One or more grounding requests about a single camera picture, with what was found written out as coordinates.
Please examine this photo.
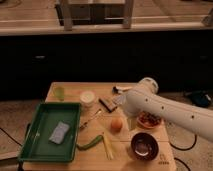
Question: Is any metal spoon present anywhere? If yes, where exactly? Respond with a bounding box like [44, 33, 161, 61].
[79, 109, 102, 131]

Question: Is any dark brown bowl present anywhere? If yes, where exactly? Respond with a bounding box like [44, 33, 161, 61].
[131, 132, 159, 161]

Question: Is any green plastic tray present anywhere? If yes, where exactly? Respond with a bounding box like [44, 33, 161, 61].
[18, 102, 81, 162]

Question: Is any green translucent cup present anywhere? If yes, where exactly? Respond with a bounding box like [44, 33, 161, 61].
[53, 87, 65, 101]

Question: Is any blue sponge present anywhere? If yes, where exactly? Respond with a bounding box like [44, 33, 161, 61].
[49, 122, 70, 144]

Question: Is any orange bowl with food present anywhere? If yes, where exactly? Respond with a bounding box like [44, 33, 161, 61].
[137, 112, 162, 129]

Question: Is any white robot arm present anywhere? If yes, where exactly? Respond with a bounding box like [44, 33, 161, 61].
[122, 77, 213, 142]

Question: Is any white paper cup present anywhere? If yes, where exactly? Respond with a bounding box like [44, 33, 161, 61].
[80, 91, 95, 107]

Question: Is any dark rectangular block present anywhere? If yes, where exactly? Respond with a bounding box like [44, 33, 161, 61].
[99, 98, 117, 113]

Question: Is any orange apple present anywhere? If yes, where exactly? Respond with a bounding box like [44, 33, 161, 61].
[111, 118, 123, 132]

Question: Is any yellow stick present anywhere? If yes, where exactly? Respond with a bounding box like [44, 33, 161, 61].
[103, 133, 114, 160]

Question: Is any wooden stool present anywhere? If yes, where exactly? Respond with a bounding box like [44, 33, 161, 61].
[54, 0, 134, 31]

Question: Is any black cable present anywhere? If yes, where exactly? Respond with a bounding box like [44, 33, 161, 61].
[168, 121, 198, 152]

